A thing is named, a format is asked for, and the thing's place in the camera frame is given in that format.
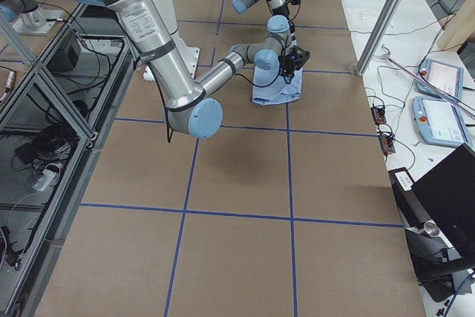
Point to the far teach pendant tablet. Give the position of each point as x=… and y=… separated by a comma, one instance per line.
x=443, y=76

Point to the aluminium frame post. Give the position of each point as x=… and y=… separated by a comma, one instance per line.
x=386, y=14

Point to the small electronics board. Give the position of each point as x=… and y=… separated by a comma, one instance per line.
x=378, y=114
x=386, y=140

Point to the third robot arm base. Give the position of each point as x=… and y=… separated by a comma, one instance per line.
x=27, y=17

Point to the black monitor on stand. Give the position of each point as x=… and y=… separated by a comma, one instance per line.
x=439, y=210

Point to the light blue t-shirt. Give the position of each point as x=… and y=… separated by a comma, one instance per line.
x=270, y=88

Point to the aluminium frame rack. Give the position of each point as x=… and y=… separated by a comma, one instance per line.
x=54, y=122

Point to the teach pendant tablet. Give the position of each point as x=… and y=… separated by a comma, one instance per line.
x=439, y=123
x=443, y=76

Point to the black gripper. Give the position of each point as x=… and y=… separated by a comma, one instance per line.
x=290, y=28
x=286, y=65

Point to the near teach pendant tablet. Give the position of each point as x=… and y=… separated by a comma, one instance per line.
x=439, y=123

